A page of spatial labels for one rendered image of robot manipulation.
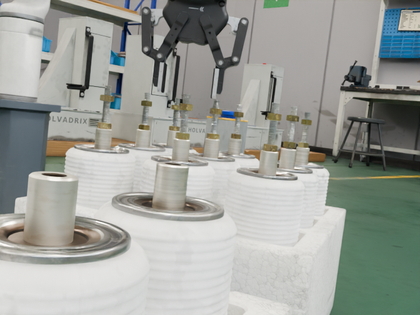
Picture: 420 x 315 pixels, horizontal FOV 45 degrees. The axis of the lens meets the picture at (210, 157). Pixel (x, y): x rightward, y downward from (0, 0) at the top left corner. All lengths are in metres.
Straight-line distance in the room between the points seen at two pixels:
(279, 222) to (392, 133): 5.35
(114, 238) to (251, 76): 4.29
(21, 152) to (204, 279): 0.87
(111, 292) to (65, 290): 0.02
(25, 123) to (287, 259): 0.74
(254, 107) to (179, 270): 4.11
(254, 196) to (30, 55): 0.71
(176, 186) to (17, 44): 0.87
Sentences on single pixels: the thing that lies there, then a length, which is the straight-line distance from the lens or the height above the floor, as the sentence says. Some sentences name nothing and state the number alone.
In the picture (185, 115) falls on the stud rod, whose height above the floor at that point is 0.31.
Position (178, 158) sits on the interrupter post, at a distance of 0.66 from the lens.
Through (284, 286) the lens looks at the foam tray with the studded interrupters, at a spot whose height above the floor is 0.14.
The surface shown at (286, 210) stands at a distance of 0.60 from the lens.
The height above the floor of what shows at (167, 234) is 0.24.
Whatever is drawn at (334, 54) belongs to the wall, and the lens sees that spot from 6.37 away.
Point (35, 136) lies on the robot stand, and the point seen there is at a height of 0.23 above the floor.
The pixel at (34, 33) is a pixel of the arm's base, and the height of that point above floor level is 0.45.
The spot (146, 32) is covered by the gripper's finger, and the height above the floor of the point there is 0.41.
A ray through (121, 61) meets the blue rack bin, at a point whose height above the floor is 0.85.
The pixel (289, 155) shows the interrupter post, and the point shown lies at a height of 0.27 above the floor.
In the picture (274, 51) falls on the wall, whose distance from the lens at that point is 6.85.
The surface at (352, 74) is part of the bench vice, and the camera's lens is 5.26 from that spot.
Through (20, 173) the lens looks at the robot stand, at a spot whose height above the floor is 0.15.
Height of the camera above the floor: 0.32
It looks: 5 degrees down
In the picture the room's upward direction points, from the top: 7 degrees clockwise
